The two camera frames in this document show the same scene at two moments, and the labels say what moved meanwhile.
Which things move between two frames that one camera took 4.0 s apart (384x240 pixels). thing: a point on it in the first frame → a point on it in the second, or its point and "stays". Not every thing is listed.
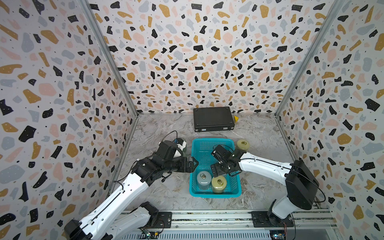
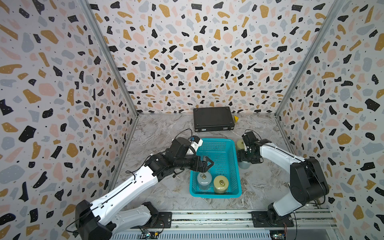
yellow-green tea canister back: [243, 144] stays
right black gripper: [216, 171] → [240, 157]
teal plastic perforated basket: [201, 150] stays
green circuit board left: [150, 235] stays
